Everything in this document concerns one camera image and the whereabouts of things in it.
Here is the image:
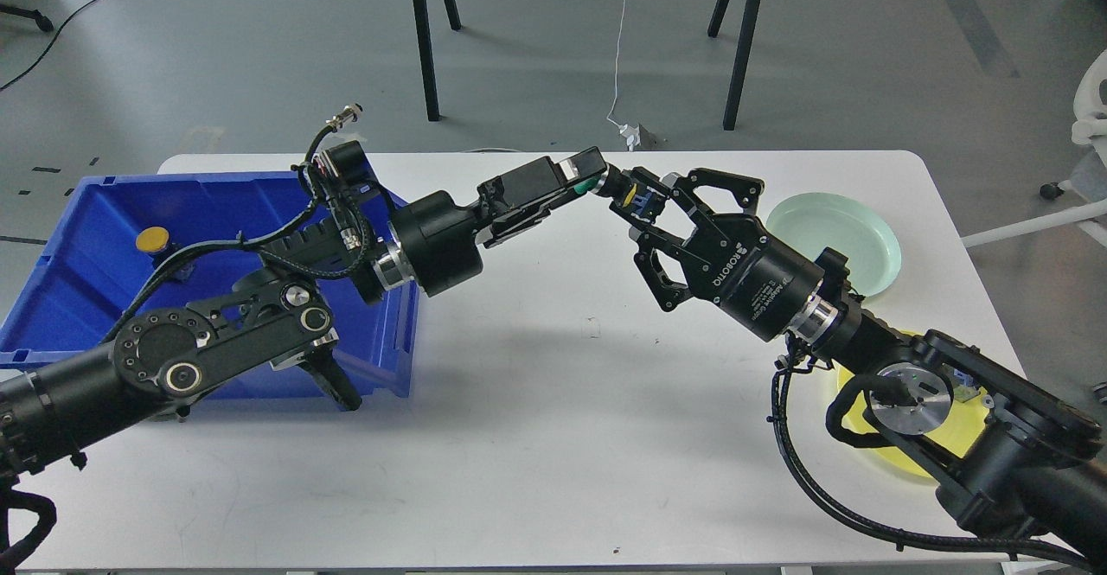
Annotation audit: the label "black tripod legs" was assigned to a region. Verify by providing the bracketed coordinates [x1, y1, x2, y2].
[707, 0, 762, 132]
[412, 0, 462, 122]

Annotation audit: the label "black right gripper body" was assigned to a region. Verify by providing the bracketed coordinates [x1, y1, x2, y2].
[683, 214, 825, 342]

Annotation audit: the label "black tripod legs right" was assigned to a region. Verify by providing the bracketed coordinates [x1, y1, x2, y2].
[707, 0, 762, 132]

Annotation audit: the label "black tripod legs left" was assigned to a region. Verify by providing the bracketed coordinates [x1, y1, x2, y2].
[412, 0, 462, 122]

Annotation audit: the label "green push button front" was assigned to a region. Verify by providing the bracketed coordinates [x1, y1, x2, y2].
[571, 164, 671, 220]

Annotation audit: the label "white cable with plug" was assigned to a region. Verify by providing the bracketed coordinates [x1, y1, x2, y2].
[607, 0, 648, 152]

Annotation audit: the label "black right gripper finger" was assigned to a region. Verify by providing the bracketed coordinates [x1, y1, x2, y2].
[630, 226, 720, 312]
[619, 168, 767, 239]

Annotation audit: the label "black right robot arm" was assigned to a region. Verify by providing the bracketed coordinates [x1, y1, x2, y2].
[598, 168, 1104, 574]

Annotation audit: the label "light green plate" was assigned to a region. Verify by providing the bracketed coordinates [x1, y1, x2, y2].
[764, 192, 902, 297]

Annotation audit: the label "yellow push button left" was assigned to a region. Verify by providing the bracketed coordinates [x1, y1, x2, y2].
[134, 226, 196, 283]

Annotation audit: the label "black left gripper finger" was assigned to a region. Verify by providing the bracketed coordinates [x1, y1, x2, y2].
[477, 146, 606, 248]

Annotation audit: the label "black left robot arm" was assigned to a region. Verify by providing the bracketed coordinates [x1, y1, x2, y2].
[3, 105, 610, 574]

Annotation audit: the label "blue plastic bin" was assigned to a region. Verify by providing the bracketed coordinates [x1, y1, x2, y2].
[1, 172, 420, 397]

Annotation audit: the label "white chair base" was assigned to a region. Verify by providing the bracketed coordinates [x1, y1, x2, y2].
[962, 52, 1106, 248]

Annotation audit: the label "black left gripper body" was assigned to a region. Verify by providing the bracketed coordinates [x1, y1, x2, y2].
[390, 189, 517, 297]

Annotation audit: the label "yellow plate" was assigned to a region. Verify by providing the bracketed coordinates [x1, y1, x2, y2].
[832, 362, 991, 484]

